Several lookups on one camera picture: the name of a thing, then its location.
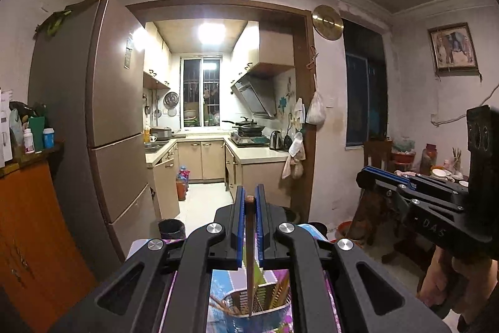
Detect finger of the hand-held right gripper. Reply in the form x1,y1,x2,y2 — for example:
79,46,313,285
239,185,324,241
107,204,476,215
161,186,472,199
362,166,469,198
356,177,464,217

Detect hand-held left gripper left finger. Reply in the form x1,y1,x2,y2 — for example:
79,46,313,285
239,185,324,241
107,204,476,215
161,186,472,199
51,185,247,333

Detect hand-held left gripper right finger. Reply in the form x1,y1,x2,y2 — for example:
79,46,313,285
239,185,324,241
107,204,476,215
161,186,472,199
255,183,449,333

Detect dark brown chopstick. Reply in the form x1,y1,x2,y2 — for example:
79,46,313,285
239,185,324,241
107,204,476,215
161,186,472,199
245,194,256,318

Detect blue perforated utensil holder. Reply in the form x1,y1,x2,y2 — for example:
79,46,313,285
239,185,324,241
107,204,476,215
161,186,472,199
208,280,293,333

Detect person's right hand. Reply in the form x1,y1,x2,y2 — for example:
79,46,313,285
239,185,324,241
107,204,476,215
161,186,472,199
418,249,455,308

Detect red flower pot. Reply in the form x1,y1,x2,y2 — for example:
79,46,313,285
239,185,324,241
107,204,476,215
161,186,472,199
392,138,416,164

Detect wooden chair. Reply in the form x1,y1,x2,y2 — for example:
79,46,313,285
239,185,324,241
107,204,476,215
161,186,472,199
353,140,395,245

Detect brown glass jar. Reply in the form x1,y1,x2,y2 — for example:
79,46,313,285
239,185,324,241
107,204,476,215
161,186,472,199
423,144,438,176

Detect red basin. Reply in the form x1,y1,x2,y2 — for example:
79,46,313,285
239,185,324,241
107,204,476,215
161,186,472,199
336,221,356,242

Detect black trash bin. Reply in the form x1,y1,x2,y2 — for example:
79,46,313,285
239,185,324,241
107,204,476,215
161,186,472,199
158,218,186,240

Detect beige lower kitchen cabinets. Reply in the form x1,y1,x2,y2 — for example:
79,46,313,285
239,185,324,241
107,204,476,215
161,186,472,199
146,138,291,217

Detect hanging kitchen cloths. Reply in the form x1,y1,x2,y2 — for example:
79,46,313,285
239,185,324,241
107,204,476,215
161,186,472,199
281,132,307,180

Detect dark window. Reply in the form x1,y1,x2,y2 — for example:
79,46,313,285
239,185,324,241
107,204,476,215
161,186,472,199
342,19,391,151

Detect gas stove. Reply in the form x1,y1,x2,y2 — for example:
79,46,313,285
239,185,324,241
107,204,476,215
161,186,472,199
230,134,271,147

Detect white plastic bag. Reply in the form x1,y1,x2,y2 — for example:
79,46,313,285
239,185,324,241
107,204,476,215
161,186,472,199
306,91,327,125

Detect black wok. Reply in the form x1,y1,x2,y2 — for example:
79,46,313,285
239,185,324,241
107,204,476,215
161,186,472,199
222,116,266,133

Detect hanging white towel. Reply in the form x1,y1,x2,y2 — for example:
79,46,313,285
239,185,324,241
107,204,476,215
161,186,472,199
292,98,306,123

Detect steel range hood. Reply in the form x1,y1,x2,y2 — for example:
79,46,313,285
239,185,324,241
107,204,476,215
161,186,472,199
231,73,279,118

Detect framed elephant picture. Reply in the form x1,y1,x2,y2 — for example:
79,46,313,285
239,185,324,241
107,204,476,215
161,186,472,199
428,22,480,73

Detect barred kitchen window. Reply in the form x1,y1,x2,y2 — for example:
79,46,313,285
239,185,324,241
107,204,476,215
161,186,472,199
180,56,223,129

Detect beige cabinet over hood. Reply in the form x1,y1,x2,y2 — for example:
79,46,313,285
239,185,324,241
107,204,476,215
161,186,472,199
232,21,295,79

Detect brown refrigerator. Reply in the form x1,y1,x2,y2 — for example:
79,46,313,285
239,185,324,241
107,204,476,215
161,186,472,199
29,0,157,267

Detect beige upper cabinets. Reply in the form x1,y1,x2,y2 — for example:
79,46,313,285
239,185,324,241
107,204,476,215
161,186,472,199
143,21,172,90

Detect kitchen ceiling light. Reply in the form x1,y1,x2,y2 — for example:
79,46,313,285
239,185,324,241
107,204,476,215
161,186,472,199
197,21,227,45

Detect orange wooden cabinet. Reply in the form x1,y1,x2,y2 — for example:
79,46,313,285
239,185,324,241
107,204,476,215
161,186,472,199
0,149,98,333

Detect green box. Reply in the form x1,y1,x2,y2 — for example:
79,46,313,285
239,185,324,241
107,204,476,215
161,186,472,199
28,115,46,151

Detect white medicine bottle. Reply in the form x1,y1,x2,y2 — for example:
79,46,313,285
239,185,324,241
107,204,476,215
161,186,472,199
23,128,36,154

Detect light blue bag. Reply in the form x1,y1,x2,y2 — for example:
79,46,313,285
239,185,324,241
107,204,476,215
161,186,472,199
8,109,25,159

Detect green cloth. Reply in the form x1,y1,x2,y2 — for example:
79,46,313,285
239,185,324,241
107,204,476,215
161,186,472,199
35,9,73,38

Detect wall cable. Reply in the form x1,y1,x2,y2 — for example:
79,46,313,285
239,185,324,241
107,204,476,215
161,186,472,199
431,83,499,128

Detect brown kitchen doorway frame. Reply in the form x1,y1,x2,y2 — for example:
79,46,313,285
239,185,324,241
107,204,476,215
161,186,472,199
125,0,317,226

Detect round brass wall plate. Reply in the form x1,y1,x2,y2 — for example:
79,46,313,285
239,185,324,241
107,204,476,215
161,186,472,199
312,4,344,41

